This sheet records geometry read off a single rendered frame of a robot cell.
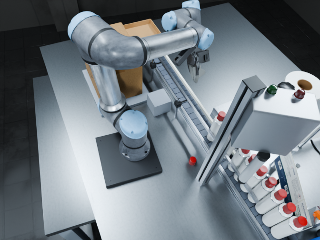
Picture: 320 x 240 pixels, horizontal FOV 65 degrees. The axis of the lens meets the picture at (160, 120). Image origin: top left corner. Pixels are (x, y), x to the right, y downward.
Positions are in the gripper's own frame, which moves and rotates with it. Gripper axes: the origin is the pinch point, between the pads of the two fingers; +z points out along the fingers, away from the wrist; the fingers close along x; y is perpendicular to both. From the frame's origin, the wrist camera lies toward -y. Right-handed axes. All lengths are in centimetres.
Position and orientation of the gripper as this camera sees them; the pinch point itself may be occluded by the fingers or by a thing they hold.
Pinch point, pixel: (194, 80)
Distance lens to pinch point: 125.1
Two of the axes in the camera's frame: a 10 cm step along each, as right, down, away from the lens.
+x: -4.1, -3.8, 8.3
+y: 9.0, -3.3, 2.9
